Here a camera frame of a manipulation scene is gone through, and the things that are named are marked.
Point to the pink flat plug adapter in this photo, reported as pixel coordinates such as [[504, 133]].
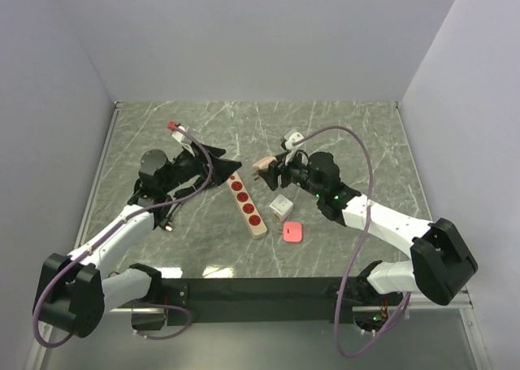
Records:
[[291, 232]]

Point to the pink cube socket adapter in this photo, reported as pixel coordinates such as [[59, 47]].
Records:
[[263, 165]]

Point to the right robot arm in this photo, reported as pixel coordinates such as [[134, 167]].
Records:
[[439, 263]]

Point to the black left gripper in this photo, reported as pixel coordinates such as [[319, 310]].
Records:
[[222, 167]]

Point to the aluminium frame rail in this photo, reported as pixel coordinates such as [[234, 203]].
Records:
[[418, 302]]

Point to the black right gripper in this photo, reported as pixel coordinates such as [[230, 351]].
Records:
[[270, 174]]

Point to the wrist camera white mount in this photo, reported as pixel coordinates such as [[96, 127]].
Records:
[[291, 139], [177, 133]]

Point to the white cube socket adapter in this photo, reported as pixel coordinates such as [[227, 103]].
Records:
[[281, 207]]

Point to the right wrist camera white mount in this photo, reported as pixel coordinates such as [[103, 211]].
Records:
[[291, 139]]

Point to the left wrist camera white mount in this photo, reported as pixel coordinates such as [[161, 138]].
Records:
[[177, 133]]

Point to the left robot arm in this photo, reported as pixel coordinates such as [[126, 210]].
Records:
[[76, 290]]

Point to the beige power strip red sockets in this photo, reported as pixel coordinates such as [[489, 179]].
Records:
[[246, 207]]

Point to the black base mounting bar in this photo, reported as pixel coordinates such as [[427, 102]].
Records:
[[230, 300]]

